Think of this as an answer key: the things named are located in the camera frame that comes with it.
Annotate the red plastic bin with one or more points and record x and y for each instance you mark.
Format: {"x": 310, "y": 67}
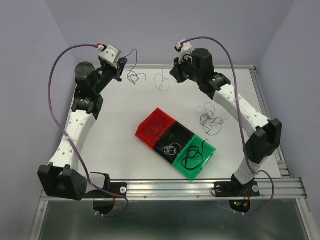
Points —
{"x": 154, "y": 127}

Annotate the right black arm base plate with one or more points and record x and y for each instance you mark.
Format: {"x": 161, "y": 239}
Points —
{"x": 231, "y": 189}

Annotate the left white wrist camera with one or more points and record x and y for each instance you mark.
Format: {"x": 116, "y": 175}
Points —
{"x": 109, "y": 54}

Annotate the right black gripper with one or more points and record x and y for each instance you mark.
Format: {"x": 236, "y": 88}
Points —
{"x": 176, "y": 70}

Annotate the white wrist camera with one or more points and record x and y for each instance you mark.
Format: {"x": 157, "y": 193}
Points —
{"x": 184, "y": 47}
{"x": 109, "y": 54}

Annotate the black plastic bin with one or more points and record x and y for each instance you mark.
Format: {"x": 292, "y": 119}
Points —
{"x": 174, "y": 140}

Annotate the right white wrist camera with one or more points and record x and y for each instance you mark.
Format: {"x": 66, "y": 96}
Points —
{"x": 184, "y": 47}

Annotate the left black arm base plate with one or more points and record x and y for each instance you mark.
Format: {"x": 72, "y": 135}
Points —
{"x": 117, "y": 188}

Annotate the green plastic bin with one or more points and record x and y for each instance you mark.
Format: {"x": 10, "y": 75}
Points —
{"x": 193, "y": 158}

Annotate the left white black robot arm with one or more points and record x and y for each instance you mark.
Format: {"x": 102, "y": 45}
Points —
{"x": 60, "y": 177}

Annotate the aluminium front rail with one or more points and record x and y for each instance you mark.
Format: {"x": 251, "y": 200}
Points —
{"x": 201, "y": 190}

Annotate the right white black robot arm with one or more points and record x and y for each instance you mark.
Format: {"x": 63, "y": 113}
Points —
{"x": 264, "y": 134}

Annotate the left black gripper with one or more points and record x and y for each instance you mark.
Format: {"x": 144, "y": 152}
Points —
{"x": 119, "y": 71}

